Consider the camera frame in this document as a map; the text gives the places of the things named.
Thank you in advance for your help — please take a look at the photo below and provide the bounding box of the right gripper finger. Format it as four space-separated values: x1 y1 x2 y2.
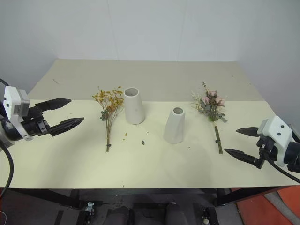
224 148 256 165
236 127 260 138

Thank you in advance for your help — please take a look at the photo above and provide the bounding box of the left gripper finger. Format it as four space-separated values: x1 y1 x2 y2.
34 98 72 113
48 117 85 137

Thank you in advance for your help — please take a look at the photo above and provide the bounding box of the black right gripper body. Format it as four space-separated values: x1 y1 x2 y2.
255 136 274 170

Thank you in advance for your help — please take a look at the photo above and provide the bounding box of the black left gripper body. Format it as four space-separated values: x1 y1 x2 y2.
22 105 52 138

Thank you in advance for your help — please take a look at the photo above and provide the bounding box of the round white ceramic vase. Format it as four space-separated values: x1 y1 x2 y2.
123 87 145 125

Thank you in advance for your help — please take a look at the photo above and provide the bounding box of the faceted white ceramic vase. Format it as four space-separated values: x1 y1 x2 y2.
163 107 186 144

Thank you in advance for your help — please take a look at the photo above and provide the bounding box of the pink rose bouquet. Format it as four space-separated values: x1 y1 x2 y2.
191 81 228 155

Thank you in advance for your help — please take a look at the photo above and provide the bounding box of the yellow dried flower bouquet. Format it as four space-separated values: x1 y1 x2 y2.
91 85 125 153

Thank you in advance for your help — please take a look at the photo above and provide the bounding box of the orange floor mat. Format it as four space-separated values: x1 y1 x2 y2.
235 186 300 225

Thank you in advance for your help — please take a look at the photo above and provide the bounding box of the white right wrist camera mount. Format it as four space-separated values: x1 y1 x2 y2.
256 115 293 168

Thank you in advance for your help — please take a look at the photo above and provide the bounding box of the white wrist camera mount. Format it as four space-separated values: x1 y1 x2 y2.
3 85 30 142
256 115 293 168

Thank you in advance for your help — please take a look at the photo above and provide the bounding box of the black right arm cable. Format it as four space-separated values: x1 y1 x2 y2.
266 156 300 184

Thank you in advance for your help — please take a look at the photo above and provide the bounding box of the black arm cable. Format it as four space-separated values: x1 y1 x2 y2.
0 138 15 199
266 156 300 184

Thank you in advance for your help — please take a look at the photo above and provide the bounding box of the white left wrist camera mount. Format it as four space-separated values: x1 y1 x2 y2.
3 85 30 142

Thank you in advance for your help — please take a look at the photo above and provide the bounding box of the black metal table frame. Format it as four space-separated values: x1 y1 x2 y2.
0 187 282 210

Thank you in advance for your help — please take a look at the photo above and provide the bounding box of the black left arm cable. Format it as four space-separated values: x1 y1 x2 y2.
0 138 15 199

